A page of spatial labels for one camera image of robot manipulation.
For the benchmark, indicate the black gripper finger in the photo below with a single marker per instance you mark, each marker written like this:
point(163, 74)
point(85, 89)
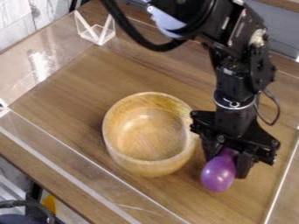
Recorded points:
point(211, 147)
point(245, 161)

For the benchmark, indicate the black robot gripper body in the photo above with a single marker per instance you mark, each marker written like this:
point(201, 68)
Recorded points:
point(232, 125)

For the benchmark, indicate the purple toy eggplant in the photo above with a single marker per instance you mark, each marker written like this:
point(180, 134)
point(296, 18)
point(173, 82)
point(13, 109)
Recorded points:
point(219, 171)

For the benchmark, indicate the brown wooden bowl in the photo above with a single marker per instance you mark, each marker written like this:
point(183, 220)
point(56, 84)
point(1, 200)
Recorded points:
point(147, 136)

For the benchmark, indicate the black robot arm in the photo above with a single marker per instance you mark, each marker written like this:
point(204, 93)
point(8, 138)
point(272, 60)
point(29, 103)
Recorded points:
point(233, 34)

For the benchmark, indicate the clear acrylic tray wall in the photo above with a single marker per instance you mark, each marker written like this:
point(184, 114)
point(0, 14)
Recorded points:
point(59, 84)

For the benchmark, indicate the clear acrylic corner bracket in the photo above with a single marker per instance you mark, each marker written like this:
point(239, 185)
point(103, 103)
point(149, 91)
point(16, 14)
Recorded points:
point(97, 34)

